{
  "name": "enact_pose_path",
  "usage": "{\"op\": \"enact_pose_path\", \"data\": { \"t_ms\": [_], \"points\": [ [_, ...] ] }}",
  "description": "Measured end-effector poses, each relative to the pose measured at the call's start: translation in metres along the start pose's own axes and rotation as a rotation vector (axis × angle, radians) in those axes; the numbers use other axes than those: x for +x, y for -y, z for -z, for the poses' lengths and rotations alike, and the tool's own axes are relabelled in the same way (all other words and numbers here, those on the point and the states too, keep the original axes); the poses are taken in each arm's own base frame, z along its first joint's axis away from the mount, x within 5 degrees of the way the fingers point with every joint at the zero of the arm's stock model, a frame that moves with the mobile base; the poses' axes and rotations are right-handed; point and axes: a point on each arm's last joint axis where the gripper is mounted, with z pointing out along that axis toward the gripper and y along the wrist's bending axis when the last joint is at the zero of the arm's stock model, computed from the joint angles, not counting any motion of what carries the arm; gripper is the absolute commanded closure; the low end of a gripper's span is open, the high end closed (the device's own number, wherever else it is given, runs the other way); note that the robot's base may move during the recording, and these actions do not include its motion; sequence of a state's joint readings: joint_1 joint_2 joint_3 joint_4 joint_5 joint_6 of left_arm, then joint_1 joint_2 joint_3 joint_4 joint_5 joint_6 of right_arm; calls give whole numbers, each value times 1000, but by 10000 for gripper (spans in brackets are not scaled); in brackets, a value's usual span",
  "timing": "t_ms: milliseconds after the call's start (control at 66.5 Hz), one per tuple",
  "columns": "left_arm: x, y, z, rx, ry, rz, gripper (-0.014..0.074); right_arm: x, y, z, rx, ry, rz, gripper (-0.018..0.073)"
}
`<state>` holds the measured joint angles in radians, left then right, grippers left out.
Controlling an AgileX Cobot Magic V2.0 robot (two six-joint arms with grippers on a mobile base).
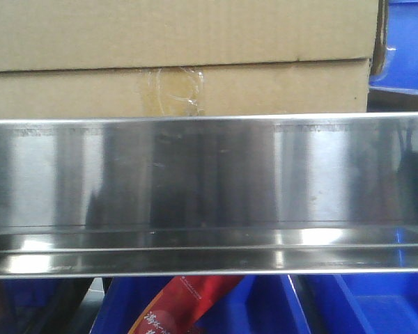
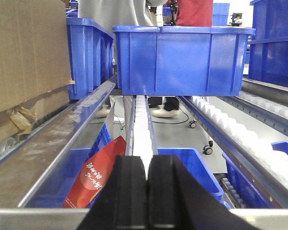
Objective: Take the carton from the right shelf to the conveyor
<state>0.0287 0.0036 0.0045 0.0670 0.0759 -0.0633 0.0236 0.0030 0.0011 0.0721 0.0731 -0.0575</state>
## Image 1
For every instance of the brown cardboard carton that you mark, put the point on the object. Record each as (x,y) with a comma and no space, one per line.
(81,59)

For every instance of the red snack packet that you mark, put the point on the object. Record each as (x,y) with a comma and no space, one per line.
(182,302)

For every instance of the blue bin lower middle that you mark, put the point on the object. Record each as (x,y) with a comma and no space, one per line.
(259,304)

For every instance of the blue bin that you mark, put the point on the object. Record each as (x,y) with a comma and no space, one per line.
(366,303)
(401,62)
(259,304)
(33,306)

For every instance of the blue bin lower right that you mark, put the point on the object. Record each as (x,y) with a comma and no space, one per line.
(366,303)

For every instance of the blue bin upper right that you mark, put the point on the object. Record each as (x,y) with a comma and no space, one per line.
(401,62)

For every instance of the blue bin lower left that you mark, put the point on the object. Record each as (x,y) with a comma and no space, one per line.
(33,306)

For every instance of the stainless steel shelf rail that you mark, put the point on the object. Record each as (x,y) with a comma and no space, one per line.
(218,196)

